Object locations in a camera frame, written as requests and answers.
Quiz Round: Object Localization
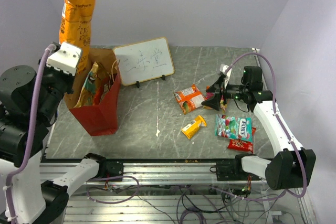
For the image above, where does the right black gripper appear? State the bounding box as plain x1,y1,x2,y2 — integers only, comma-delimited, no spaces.
202,76,248,110

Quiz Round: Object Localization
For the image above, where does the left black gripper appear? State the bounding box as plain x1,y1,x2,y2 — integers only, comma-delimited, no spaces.
37,51,77,121

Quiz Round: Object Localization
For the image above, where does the orange Fox's fruits candy bag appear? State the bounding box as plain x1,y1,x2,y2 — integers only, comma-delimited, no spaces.
202,86,227,113

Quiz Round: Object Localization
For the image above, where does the gold teal snack bag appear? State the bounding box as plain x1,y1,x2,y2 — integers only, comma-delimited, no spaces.
74,62,109,108

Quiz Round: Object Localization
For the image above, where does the red brown paper bag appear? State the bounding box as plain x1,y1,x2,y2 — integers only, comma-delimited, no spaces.
64,48,121,136

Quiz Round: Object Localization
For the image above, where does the red Doritos chip bag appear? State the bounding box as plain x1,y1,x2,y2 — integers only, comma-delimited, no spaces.
93,74,113,105

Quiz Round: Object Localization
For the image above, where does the orange chip bag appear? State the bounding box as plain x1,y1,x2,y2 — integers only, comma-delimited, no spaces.
59,0,96,73

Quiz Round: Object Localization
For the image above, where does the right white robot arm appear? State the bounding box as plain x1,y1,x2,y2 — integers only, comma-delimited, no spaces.
202,65,316,190

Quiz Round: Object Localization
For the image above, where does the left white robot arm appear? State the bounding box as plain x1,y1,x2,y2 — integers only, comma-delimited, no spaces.
1,65,107,223

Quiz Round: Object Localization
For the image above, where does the teal Fox's mint candy bag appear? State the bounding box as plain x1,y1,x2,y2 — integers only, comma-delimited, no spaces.
215,114,252,142

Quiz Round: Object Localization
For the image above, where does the orange white snack packet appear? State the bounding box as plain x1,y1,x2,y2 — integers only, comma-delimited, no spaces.
174,84,205,114

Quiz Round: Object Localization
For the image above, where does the yellow snack bar packet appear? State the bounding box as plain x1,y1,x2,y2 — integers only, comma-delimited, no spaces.
181,115,207,140

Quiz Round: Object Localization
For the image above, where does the red candy packet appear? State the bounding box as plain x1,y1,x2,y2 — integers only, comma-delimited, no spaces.
227,137,254,154

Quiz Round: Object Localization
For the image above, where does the small whiteboard with stand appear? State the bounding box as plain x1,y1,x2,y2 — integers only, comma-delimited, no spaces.
113,37,175,86

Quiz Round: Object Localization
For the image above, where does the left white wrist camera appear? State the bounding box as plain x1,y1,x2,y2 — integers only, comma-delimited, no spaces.
46,42,82,77

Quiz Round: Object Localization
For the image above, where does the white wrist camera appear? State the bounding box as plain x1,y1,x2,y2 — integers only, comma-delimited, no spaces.
46,42,82,77
219,63,232,87

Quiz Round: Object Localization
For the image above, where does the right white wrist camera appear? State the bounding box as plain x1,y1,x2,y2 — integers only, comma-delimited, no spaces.
219,63,232,87

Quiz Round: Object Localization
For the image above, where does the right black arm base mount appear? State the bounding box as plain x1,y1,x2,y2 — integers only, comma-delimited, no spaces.
209,154,260,182

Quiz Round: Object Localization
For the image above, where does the aluminium rail frame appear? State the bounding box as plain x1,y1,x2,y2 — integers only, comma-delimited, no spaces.
26,140,316,224

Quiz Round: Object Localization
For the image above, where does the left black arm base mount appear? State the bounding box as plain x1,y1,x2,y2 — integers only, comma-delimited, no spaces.
96,160,124,182

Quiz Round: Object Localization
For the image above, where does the purple cable under frame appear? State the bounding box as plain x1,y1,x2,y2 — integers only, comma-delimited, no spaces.
86,175,142,205

